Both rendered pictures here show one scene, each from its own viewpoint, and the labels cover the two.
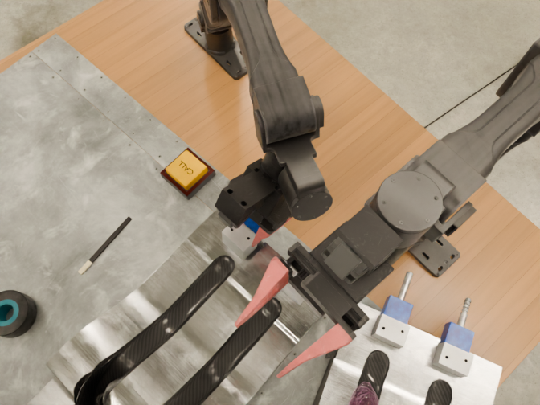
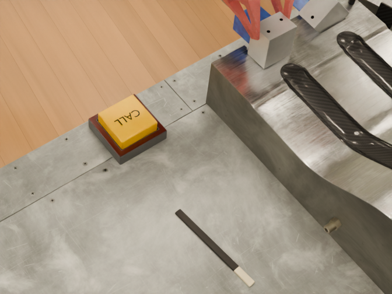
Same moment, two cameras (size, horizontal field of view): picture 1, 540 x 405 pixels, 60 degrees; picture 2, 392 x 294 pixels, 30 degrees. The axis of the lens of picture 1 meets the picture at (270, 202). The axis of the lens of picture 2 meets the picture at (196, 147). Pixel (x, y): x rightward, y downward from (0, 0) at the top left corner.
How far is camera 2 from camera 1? 0.79 m
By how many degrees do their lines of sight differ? 38
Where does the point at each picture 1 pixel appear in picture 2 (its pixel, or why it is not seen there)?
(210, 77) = not seen: outside the picture
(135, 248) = (226, 210)
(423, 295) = not seen: outside the picture
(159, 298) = (326, 146)
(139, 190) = (135, 196)
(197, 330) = (368, 114)
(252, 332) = (372, 65)
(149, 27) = not seen: outside the picture
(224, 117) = (44, 79)
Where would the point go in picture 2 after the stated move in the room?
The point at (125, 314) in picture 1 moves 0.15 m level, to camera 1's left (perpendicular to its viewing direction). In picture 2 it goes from (349, 175) to (338, 285)
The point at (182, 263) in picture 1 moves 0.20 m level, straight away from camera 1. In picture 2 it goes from (283, 115) to (143, 163)
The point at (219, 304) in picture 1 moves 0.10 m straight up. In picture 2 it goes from (340, 87) to (359, 37)
